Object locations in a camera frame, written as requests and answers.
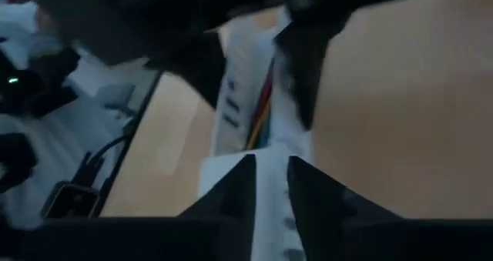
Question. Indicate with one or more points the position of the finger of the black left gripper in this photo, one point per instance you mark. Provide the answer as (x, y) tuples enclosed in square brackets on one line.
[(196, 64), (304, 61)]

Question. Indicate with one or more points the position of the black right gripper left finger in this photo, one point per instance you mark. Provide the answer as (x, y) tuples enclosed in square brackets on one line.
[(235, 199)]

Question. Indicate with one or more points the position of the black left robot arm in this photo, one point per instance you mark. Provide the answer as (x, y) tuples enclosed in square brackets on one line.
[(38, 84)]

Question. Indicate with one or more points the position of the white duct cover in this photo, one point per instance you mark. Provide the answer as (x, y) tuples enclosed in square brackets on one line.
[(269, 199)]

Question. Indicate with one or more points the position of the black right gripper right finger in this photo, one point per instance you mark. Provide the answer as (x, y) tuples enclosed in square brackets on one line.
[(319, 203)]

